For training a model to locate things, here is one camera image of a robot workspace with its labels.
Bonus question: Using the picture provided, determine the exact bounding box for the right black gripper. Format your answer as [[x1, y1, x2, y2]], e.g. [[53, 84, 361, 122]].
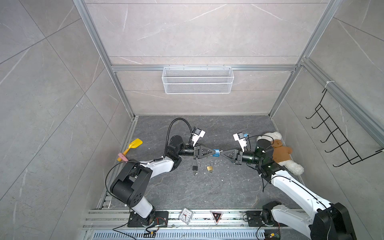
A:
[[221, 147, 264, 167]]

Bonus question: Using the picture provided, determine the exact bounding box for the blue padlock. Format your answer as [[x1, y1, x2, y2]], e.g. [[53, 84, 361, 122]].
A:
[[212, 149, 221, 157]]

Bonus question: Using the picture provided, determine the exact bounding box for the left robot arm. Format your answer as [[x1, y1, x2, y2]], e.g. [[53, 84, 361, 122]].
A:
[[109, 135, 216, 222]]

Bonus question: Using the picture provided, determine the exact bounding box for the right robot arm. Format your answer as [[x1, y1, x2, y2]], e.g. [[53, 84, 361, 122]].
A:
[[220, 136, 357, 240]]

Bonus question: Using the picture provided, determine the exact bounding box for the white teddy bear brown hoodie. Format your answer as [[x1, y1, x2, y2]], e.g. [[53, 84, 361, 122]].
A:
[[257, 132, 304, 176]]

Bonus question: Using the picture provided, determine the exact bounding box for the red triangle warning sign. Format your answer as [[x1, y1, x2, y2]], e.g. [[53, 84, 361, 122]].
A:
[[210, 211, 224, 225]]

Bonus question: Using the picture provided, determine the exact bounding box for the small white clock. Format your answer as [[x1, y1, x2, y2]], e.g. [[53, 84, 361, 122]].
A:
[[178, 208, 194, 225]]

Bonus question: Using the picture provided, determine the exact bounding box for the yellow toy shovel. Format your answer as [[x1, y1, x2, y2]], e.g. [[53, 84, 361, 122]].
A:
[[122, 139, 143, 156]]

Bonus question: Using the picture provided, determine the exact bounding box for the pink purple toy shovel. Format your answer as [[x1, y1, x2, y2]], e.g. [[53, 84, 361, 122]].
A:
[[117, 153, 129, 162]]

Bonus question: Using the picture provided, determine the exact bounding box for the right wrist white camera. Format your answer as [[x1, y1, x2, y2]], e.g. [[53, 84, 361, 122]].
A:
[[233, 132, 248, 152]]

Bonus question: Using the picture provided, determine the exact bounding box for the wrist white camera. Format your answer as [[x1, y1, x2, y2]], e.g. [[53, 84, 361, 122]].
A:
[[189, 127, 206, 147], [233, 132, 248, 152]]

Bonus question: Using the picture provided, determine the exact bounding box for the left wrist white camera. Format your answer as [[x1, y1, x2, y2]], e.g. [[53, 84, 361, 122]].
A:
[[189, 127, 206, 147]]

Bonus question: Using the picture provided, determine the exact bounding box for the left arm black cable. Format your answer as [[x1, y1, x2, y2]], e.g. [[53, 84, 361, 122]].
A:
[[163, 117, 193, 158]]

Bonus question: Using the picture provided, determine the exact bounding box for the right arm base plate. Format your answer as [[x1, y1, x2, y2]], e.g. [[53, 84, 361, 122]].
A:
[[243, 210, 287, 227]]

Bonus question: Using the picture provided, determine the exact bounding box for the white wire mesh basket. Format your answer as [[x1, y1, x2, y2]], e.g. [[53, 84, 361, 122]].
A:
[[162, 67, 235, 95]]

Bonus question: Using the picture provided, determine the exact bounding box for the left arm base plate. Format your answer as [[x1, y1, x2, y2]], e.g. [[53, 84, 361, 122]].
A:
[[127, 211, 169, 228]]

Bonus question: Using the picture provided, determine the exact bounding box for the black wire hook rack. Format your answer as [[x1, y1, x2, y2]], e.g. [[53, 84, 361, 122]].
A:
[[306, 89, 384, 168]]

